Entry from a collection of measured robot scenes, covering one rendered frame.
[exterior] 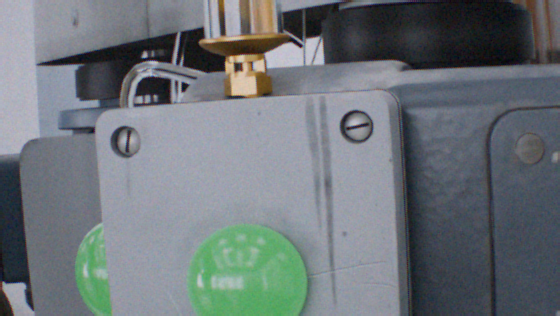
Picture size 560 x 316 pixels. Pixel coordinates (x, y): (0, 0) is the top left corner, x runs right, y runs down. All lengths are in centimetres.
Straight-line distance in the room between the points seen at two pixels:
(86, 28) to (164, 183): 44
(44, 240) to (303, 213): 50
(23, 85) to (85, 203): 516
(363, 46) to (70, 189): 35
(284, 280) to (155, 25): 36
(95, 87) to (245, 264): 54
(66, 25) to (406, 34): 36
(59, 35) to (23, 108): 514
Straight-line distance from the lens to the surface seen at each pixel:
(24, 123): 592
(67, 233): 78
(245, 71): 38
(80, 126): 81
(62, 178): 78
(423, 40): 45
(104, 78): 81
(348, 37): 47
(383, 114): 29
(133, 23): 67
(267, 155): 30
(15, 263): 80
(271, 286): 29
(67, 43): 77
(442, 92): 35
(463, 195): 35
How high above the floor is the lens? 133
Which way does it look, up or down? 3 degrees down
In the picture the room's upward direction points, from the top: 4 degrees counter-clockwise
